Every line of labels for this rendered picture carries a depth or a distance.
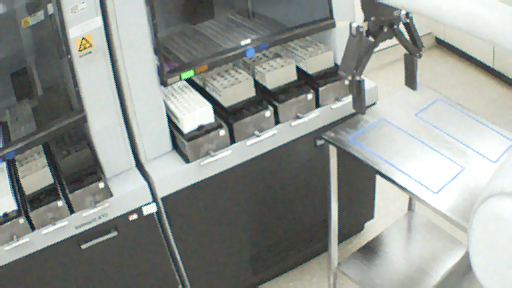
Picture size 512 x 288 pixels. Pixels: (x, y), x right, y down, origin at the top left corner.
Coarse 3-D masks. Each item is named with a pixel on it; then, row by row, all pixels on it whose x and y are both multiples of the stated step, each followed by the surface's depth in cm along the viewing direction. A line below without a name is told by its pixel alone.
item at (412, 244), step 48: (432, 96) 166; (336, 144) 152; (384, 144) 149; (432, 144) 146; (480, 144) 143; (336, 192) 167; (432, 192) 130; (480, 192) 126; (336, 240) 179; (384, 240) 192; (432, 240) 187
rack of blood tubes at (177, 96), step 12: (180, 84) 181; (168, 96) 175; (180, 96) 175; (192, 96) 173; (168, 108) 171; (180, 108) 168; (192, 108) 168; (204, 108) 166; (180, 120) 165; (192, 120) 165; (204, 120) 167
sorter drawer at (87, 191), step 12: (84, 180) 152; (96, 180) 152; (72, 192) 149; (84, 192) 151; (96, 192) 153; (108, 192) 156; (72, 204) 150; (84, 204) 153; (96, 204) 155; (108, 204) 152; (84, 216) 149
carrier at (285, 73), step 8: (288, 64) 179; (264, 72) 176; (272, 72) 177; (280, 72) 178; (288, 72) 180; (264, 80) 177; (272, 80) 178; (280, 80) 180; (288, 80) 181; (272, 88) 179
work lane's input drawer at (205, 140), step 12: (168, 120) 175; (216, 120) 169; (180, 132) 167; (192, 132) 165; (204, 132) 165; (216, 132) 166; (180, 144) 168; (192, 144) 164; (204, 144) 166; (216, 144) 168; (228, 144) 171; (192, 156) 166; (204, 156) 168; (216, 156) 165
